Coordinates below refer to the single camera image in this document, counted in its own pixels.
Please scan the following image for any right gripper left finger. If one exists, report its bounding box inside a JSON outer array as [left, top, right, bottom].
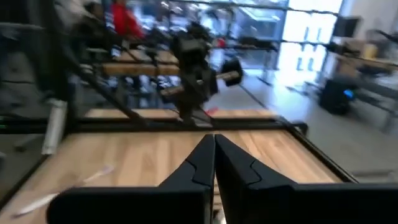
[[46, 133, 216, 224]]

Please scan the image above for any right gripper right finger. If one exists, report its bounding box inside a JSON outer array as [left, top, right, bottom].
[[214, 134, 398, 224]]

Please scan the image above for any wooden background table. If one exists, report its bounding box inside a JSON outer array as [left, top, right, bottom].
[[102, 49, 249, 77]]

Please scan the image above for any person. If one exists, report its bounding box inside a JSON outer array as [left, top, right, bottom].
[[110, 0, 146, 40]]

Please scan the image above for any black computer tower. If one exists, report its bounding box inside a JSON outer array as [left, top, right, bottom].
[[318, 77, 357, 116]]

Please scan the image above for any black computer monitor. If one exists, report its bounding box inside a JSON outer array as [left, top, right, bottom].
[[332, 15, 361, 38]]

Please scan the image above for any black aluminium rig frame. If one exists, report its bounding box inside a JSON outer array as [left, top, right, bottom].
[[0, 0, 358, 212]]

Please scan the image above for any silver post bracket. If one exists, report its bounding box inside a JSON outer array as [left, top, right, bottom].
[[41, 98, 68, 156]]

